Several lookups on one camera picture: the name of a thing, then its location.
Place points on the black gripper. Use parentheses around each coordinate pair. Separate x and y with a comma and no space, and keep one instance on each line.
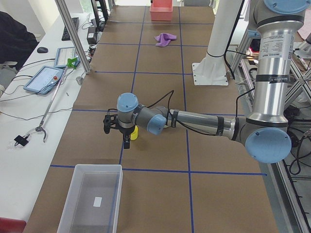
(125,131)

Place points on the purple microfiber cloth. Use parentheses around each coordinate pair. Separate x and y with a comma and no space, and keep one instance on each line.
(163,39)

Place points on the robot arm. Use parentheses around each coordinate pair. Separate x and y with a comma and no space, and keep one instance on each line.
(264,131)

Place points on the clear plastic storage box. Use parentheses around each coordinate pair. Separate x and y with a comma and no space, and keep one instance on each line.
(93,200)

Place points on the yellow plastic cup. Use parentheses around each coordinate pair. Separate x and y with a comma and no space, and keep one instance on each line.
(134,134)

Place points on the small metal cylinder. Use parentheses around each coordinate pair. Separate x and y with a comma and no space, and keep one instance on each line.
(79,80)

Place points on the reacher grabber tool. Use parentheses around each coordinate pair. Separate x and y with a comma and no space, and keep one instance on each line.
(39,128)

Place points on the near teach pendant tablet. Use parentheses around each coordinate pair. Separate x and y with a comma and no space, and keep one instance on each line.
(44,80)

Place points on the teach pendant tablet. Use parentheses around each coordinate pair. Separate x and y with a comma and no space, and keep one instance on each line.
(62,56)
(44,80)

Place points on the far teach pendant tablet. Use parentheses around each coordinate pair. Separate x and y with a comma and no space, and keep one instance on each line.
(62,56)

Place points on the black power adapter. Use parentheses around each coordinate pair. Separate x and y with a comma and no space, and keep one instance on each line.
(91,36)

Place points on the black computer mouse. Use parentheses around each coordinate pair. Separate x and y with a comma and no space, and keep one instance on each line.
(42,50)

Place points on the pink plastic bin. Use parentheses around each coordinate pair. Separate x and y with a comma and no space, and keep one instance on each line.
(161,10)

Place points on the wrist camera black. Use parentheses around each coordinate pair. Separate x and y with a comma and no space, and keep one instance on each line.
(110,122)

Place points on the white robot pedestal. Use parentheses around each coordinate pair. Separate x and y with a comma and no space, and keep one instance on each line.
(211,70)

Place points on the aluminium frame post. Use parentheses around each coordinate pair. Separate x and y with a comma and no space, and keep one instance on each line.
(66,17)

